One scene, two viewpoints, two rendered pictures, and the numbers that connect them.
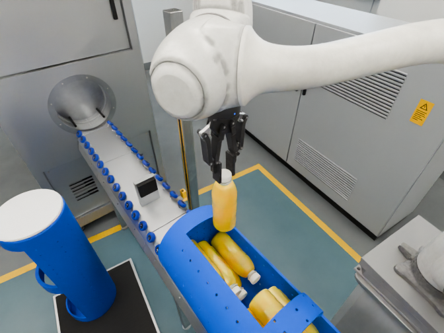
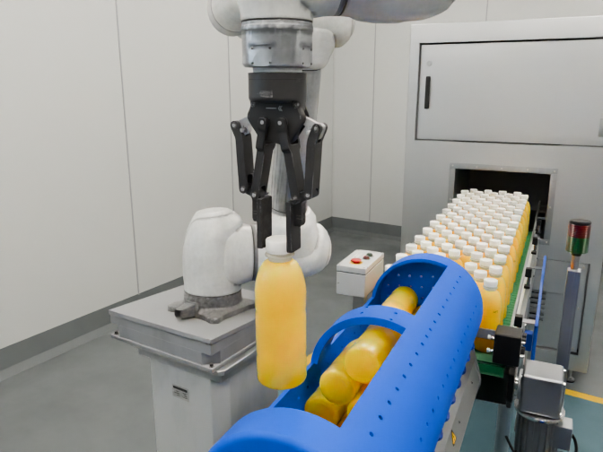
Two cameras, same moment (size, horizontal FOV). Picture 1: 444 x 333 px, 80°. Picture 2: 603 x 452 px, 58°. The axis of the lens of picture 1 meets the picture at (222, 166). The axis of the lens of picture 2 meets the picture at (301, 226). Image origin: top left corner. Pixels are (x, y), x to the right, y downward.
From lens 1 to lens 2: 1.08 m
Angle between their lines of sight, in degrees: 99
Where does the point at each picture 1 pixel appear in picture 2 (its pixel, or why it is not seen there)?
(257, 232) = not seen: outside the picture
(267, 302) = (368, 341)
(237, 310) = (405, 351)
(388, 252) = (190, 325)
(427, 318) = not seen: hidden behind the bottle
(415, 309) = not seen: hidden behind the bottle
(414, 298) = (246, 316)
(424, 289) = (236, 305)
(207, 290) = (405, 390)
